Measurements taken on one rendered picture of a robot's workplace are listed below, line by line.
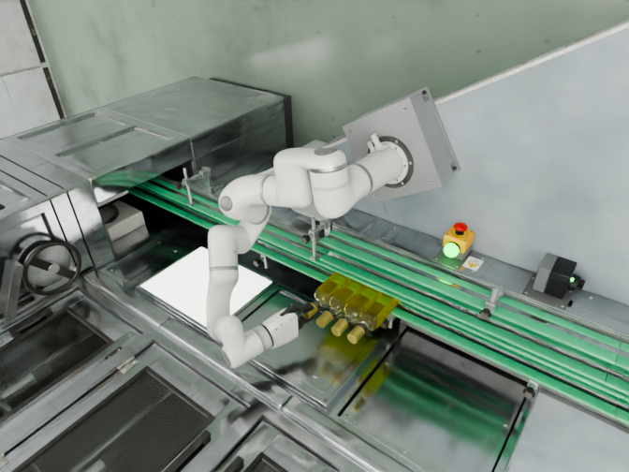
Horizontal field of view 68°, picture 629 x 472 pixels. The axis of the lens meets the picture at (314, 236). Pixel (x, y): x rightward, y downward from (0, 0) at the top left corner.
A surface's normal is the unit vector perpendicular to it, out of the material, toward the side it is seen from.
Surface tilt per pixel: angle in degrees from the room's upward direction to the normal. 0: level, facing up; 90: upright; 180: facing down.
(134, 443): 90
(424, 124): 90
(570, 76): 0
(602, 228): 0
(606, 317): 90
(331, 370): 90
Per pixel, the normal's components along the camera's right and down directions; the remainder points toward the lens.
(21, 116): 0.80, 0.32
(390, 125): -0.65, 0.41
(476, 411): -0.03, -0.82
